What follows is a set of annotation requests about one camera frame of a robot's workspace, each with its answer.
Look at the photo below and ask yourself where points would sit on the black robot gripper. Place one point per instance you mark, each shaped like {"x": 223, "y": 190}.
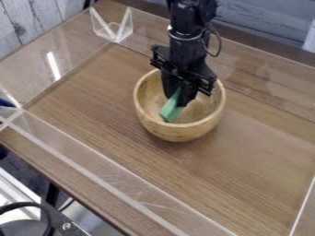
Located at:
{"x": 184, "y": 70}

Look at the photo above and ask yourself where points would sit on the brown wooden bowl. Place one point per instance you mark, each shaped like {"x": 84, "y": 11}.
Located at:
{"x": 199, "y": 117}

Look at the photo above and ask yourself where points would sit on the black metal table leg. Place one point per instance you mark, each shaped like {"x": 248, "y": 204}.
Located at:
{"x": 52, "y": 195}

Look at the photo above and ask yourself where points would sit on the green rectangular block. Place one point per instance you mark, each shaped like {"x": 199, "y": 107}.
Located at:
{"x": 171, "y": 110}

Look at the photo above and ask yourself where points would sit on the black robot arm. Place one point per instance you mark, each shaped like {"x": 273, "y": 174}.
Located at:
{"x": 189, "y": 21}

